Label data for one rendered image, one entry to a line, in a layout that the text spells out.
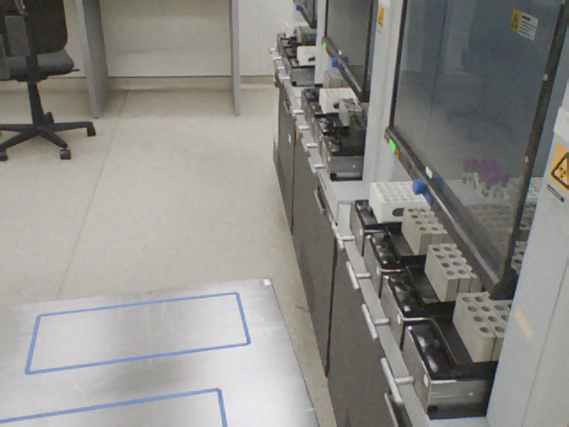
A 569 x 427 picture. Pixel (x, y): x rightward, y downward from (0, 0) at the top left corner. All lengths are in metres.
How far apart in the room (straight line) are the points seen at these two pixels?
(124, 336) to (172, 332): 0.08
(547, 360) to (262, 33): 4.18
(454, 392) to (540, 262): 0.29
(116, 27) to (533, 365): 4.29
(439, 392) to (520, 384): 0.14
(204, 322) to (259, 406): 0.21
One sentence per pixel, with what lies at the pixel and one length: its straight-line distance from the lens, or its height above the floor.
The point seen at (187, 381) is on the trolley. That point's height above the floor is 0.82.
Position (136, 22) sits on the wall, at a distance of 4.84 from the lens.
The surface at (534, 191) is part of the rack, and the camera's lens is 1.54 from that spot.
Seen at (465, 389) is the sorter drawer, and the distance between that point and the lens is 1.05.
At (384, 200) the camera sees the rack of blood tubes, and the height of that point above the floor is 0.86.
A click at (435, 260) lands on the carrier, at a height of 0.87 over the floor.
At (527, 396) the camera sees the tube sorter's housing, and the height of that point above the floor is 0.88.
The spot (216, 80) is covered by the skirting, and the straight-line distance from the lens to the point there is 4.92.
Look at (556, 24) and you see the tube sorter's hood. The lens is 0.81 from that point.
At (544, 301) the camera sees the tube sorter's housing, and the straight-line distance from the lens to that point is 0.87.
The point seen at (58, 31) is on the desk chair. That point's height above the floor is 0.71.
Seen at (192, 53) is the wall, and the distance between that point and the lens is 4.87.
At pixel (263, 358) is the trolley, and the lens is 1.01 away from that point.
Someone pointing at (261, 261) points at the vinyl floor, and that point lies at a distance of 2.71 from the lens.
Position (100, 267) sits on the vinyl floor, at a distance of 2.76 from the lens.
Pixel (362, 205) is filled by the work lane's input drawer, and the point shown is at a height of 0.82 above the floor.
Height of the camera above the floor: 1.50
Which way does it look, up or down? 29 degrees down
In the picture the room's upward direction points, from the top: 1 degrees clockwise
